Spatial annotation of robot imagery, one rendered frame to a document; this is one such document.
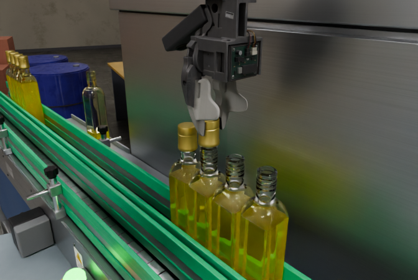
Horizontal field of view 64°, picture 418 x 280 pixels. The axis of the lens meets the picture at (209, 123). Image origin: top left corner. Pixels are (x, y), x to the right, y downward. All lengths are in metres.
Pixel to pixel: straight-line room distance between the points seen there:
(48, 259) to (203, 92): 0.66
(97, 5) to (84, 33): 0.80
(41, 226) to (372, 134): 0.80
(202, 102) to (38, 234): 0.64
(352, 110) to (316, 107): 0.06
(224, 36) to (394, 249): 0.39
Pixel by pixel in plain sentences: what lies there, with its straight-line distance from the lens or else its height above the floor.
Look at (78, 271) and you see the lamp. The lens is 0.79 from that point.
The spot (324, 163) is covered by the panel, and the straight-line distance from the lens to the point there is 0.58.
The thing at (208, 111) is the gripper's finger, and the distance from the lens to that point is 0.48.
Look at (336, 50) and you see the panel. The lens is 0.53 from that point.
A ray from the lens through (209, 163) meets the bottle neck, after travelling 0.55.
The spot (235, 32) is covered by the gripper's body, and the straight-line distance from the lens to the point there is 0.44.
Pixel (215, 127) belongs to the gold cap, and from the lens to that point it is 0.53.
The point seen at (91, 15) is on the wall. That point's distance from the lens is 9.73.
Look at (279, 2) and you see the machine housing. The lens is 0.58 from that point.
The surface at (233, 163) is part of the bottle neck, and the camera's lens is 0.51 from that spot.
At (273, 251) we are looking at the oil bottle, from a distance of 0.54.
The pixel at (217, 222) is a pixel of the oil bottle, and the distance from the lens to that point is 0.57.
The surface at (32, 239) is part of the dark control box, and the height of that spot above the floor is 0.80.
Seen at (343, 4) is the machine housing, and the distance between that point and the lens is 0.53.
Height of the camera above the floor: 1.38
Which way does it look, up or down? 21 degrees down
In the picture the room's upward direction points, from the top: straight up
